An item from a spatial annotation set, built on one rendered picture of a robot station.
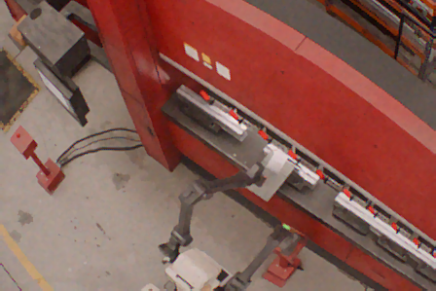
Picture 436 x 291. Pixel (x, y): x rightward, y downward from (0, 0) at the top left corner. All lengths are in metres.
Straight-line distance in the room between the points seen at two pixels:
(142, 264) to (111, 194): 0.65
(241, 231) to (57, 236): 1.52
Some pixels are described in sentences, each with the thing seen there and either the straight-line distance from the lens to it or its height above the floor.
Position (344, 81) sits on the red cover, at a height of 2.30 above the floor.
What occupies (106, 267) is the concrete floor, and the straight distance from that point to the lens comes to 4.80.
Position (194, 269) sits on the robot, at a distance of 3.23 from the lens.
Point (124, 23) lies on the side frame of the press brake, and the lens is 3.29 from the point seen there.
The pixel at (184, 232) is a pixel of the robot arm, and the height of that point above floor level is 1.33.
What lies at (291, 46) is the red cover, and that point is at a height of 2.30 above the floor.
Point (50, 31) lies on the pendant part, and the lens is 3.41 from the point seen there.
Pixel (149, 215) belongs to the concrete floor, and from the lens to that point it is 4.84.
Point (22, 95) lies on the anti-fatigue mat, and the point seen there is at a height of 0.01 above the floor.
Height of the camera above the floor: 4.51
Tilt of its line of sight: 63 degrees down
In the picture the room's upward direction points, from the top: 12 degrees counter-clockwise
